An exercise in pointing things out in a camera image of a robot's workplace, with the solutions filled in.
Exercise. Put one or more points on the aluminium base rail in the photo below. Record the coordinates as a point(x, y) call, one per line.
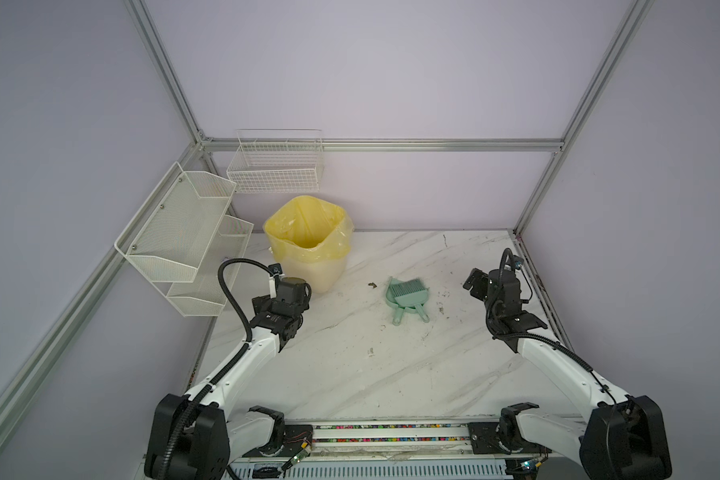
point(478, 437)

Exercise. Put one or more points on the white mesh two-tier shelf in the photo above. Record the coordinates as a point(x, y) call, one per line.
point(180, 236)

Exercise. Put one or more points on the green plastic dustpan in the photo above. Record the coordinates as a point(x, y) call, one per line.
point(397, 312)

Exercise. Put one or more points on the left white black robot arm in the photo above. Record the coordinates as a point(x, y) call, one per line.
point(228, 384)

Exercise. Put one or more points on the bin with yellow bag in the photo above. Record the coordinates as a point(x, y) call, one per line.
point(311, 239)

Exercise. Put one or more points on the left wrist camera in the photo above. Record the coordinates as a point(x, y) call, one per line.
point(275, 272)

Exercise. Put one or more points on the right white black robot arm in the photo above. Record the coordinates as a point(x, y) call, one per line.
point(570, 384)

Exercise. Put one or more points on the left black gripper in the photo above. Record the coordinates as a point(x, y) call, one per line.
point(261, 305)

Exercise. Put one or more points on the green hand brush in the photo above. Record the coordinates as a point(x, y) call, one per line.
point(410, 294)

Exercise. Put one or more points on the white wire basket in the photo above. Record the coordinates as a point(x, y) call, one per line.
point(277, 161)

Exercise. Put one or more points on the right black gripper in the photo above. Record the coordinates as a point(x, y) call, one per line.
point(482, 281)

